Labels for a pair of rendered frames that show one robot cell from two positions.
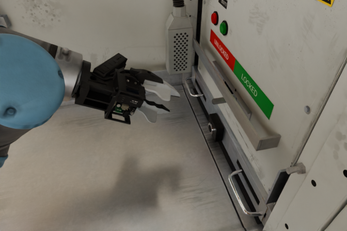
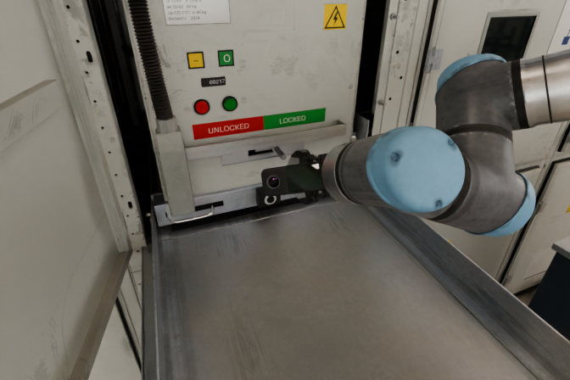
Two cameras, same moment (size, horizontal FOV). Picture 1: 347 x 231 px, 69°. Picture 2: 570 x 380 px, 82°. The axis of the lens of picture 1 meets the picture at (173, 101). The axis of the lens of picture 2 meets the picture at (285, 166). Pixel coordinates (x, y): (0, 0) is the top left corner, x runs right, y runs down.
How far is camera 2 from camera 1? 0.79 m
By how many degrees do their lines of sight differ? 78
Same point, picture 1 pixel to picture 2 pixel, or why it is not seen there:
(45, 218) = (423, 337)
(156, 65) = (103, 267)
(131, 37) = (68, 252)
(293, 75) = (334, 77)
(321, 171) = (392, 89)
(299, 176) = (380, 107)
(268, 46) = (304, 76)
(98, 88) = not seen: hidden behind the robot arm
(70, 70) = not seen: hidden behind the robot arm
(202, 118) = (235, 220)
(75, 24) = not seen: outside the picture
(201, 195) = (337, 217)
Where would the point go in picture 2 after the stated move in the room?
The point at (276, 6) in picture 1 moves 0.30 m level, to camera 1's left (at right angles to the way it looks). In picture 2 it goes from (303, 47) to (344, 81)
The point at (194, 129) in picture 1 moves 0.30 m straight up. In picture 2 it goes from (254, 225) to (248, 108)
